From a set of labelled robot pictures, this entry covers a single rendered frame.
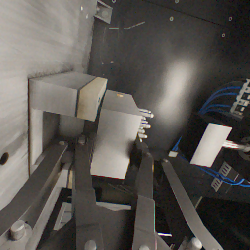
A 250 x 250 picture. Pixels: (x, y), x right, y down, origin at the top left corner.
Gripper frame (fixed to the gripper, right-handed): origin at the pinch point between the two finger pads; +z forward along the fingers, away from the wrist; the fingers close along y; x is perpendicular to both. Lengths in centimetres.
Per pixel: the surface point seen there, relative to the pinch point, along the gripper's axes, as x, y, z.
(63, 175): -4.4, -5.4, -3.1
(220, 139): 1.7, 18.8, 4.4
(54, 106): 4.2, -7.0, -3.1
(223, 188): -26, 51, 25
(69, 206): -24.8, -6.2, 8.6
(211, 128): 3.3, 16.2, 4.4
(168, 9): 25.7, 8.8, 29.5
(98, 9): 20.5, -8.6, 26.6
